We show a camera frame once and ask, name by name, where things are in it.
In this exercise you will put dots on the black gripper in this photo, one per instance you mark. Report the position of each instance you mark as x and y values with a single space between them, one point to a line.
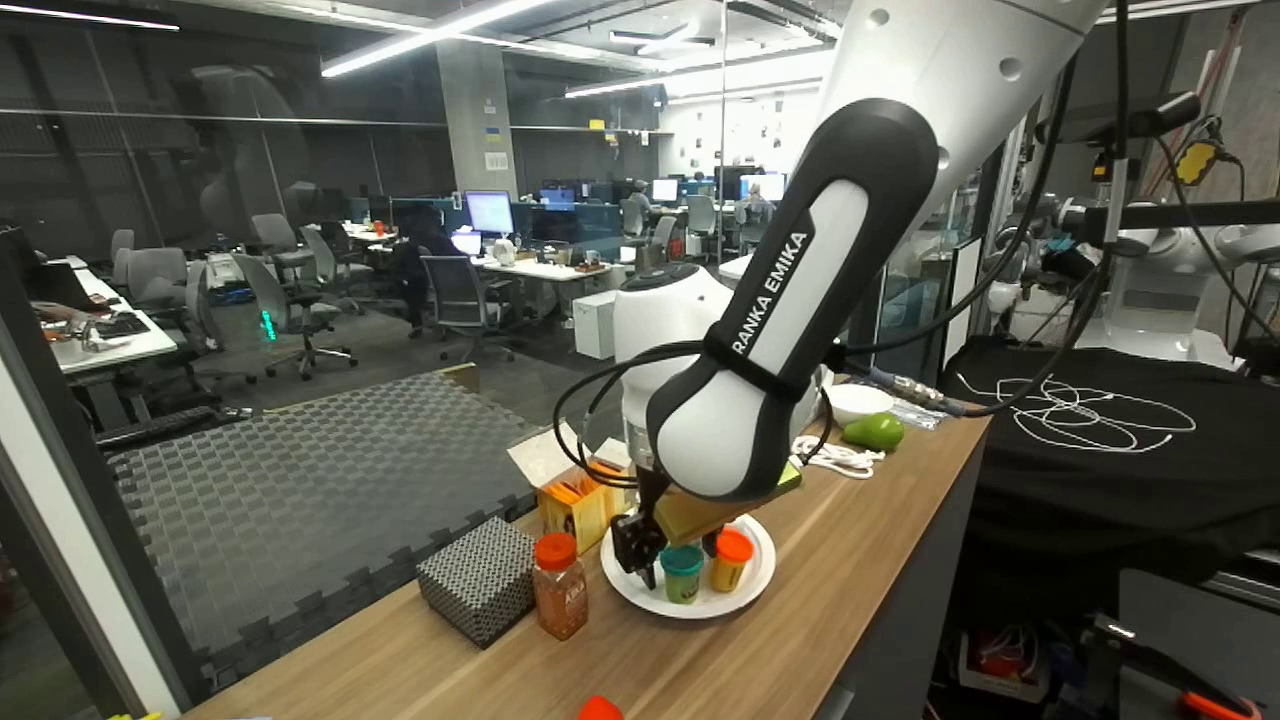
654 498

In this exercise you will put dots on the orange lid spice jar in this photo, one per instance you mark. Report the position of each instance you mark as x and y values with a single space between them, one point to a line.
556 595

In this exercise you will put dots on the orange lid play dough tub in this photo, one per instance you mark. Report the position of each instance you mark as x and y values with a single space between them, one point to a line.
730 558

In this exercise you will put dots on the red lid play dough tub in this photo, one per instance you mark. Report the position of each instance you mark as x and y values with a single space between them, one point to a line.
597 711

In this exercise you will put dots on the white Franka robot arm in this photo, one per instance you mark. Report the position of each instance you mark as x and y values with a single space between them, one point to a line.
803 265

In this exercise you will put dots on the white round plate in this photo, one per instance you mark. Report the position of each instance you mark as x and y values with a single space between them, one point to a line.
747 582

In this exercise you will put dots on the open orange cardboard box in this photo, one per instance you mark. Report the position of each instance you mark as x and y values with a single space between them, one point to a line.
565 498

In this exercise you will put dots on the white drawer cabinet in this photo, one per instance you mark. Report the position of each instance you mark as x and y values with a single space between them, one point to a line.
593 320

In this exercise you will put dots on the green avocado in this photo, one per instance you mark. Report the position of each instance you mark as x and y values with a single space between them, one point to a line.
875 432

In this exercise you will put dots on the white bowl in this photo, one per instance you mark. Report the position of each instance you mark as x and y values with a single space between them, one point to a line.
858 401

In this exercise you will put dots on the white office desk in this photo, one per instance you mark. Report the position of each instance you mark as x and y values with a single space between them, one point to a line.
542 265

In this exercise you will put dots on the dark office chair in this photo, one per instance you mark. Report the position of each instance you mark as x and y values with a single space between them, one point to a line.
460 292

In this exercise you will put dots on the silver foil packets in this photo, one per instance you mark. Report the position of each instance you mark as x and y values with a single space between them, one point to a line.
921 419

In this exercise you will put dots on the grey foam floor mat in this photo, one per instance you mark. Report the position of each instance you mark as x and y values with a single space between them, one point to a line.
322 493

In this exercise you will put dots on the lit computer monitor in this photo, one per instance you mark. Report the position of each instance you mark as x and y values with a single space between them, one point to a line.
488 209

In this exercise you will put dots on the red box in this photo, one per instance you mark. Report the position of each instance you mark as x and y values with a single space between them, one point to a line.
1001 656

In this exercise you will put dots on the office chair teal base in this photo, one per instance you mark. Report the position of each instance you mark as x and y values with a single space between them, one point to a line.
300 315

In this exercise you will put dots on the black table cloth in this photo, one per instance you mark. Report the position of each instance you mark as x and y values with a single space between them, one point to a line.
1135 523

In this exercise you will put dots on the grey office chair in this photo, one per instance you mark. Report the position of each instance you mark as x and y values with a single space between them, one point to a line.
161 284

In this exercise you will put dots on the ceiling light strip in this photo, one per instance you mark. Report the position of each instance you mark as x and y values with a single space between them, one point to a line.
426 34

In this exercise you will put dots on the cluttered white desk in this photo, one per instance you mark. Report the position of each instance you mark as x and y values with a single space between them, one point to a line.
101 333

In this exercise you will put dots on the white machine housing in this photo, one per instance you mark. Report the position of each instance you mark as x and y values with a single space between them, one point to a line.
1174 292

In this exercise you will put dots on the black mounting bar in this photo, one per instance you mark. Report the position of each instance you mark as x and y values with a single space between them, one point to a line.
1201 209

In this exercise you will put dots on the yellow clamp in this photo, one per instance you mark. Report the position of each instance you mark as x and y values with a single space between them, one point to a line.
1197 158

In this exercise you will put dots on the black mounted camera device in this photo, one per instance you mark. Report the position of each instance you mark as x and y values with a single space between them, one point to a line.
1145 123

